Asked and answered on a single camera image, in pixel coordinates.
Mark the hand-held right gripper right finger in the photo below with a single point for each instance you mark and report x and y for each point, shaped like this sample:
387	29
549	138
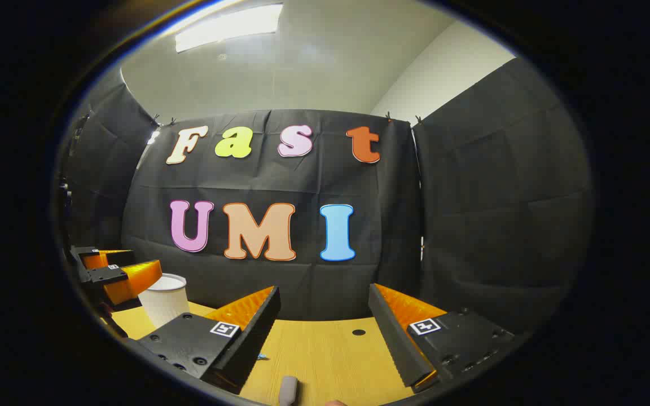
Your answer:
392	332

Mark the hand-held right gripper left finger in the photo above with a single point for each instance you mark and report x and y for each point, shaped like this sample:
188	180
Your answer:
254	330

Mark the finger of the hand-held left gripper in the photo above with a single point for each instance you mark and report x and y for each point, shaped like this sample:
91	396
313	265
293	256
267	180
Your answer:
105	258
133	279

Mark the white ribbed garbage bin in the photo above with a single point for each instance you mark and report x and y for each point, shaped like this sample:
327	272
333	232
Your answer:
164	304

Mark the small grey broom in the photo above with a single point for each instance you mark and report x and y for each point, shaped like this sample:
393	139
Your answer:
288	390

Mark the wooden desktop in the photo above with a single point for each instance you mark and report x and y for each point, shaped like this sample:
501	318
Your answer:
325	355

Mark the black backdrop cloth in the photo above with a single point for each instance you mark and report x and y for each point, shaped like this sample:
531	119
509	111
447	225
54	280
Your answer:
471	225

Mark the ceiling light panel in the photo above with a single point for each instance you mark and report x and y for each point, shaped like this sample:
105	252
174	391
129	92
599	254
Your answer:
229	27

